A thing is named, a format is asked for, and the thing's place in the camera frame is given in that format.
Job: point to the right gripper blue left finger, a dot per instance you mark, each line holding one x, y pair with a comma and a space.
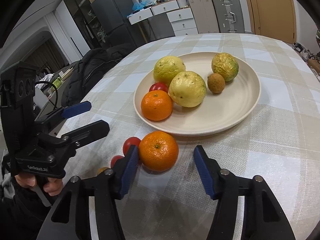
69, 215

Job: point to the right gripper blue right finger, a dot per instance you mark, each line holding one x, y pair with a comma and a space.
263, 216

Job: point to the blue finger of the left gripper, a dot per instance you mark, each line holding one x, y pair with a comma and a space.
82, 133
67, 111

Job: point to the orange mandarin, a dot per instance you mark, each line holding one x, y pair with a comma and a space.
158, 151

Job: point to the person's left hand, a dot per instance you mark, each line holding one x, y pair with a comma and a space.
53, 187

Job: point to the small brown longan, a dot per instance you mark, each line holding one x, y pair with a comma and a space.
103, 170

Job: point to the red cherry tomato with stem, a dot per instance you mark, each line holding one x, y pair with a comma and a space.
115, 159

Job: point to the black jacket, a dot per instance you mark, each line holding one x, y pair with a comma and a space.
88, 71

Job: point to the checkered beige tablecloth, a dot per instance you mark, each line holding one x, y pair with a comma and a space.
279, 140

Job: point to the orange in plate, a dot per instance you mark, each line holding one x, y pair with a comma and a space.
156, 105

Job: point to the cherry tomato in plate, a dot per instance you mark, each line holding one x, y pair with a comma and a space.
159, 86

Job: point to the yellow guava left in plate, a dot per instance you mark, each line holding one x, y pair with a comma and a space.
167, 68

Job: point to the black refrigerator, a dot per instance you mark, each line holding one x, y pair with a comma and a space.
112, 15

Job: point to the beige round plate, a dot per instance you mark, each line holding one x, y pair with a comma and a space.
196, 110

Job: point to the white drawer desk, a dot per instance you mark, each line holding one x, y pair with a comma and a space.
167, 19

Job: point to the wrinkled yellow-green guava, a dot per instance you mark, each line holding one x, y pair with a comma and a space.
226, 65

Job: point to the beige suitcase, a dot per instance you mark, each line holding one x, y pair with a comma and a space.
205, 16

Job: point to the silver suitcase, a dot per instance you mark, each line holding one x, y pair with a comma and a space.
229, 16

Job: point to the wooden door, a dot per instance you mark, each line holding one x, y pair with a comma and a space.
273, 18

